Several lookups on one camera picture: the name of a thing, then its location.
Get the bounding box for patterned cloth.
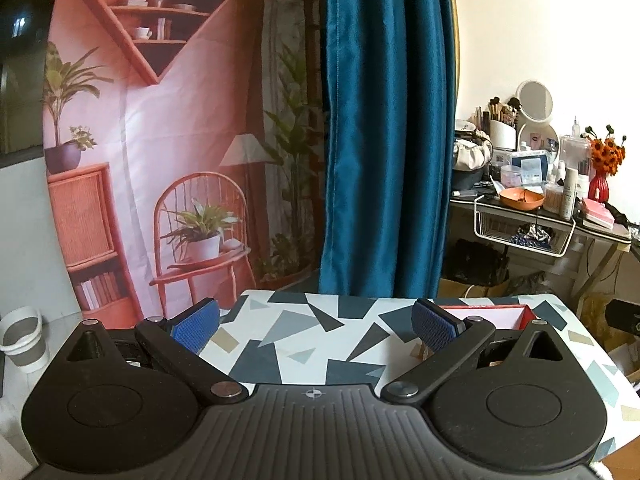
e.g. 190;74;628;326
510;224;554;249

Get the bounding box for printed room backdrop cloth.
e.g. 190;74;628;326
45;0;331;331

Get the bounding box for red vase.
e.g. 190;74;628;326
587;170;611;205

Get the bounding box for white spray bottle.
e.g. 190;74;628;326
560;167;579;220

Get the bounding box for grey bag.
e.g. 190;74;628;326
450;165;487;192

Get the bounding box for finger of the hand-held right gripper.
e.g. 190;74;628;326
605;299;640;337

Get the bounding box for clear plastic organizer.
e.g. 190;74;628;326
559;135;594;181

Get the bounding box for black bag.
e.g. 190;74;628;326
442;239;511;286

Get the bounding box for white wire basket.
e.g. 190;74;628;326
472;195;576;259

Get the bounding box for orange artificial flowers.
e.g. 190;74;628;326
582;124;628;177

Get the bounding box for pink box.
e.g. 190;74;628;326
580;199;616;229

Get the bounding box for white desk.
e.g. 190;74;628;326
447;192;633;306

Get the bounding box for teal curtain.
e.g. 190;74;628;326
317;0;458;301

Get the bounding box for round white mirror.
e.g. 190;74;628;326
515;80;561;154

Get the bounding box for red cardboard box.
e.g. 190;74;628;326
410;304;541;361

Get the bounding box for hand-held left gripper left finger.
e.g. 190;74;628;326
65;297;248;404

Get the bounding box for cotton swab container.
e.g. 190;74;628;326
542;182;564;214

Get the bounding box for white brush holder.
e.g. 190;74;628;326
489;119;517;151

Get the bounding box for blue white packet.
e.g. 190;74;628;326
510;152;551;181

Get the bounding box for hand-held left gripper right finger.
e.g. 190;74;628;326
380;297;564;403

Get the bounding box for beige bag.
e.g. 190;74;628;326
452;130;496;171

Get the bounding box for orange bowl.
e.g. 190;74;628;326
498;186;546;211

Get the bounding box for yellow plastic bag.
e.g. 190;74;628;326
580;290;611;342

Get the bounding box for geometric patterned tablecloth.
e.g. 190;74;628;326
197;287;640;461

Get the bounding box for makeup brushes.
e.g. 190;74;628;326
475;96;524;124

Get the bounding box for white bucket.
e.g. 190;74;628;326
0;306;49;374

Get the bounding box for dark window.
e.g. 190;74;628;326
0;0;57;157

